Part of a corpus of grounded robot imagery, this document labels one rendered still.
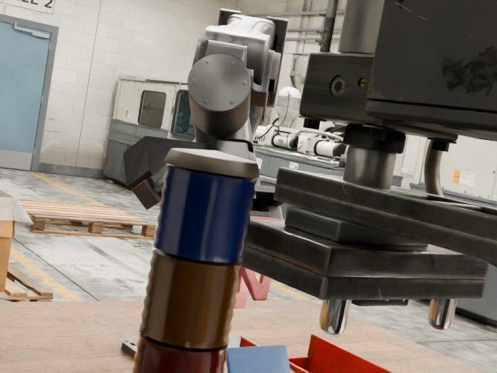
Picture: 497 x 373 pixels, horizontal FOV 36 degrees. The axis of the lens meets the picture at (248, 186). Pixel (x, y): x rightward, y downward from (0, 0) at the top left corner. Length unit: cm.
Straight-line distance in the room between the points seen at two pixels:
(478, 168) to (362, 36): 574
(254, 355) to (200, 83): 25
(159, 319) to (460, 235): 23
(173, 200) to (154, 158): 38
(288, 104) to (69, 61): 439
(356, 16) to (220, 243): 31
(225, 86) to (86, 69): 1141
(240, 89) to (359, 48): 15
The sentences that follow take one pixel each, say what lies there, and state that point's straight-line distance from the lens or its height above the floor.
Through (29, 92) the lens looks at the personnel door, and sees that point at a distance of 1177.
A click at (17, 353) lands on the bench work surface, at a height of 90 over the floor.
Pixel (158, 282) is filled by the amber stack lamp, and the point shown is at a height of 114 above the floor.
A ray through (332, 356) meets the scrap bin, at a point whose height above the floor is 95.
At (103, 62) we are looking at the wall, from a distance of 1217.
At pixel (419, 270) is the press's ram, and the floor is 113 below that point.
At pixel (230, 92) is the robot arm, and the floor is 124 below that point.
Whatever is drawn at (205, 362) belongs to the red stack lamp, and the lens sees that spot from 31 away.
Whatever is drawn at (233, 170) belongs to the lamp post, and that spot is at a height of 119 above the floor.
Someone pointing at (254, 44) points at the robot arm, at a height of 129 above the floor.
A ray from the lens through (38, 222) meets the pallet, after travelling 681.
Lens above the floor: 121
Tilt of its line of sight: 4 degrees down
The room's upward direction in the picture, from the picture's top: 10 degrees clockwise
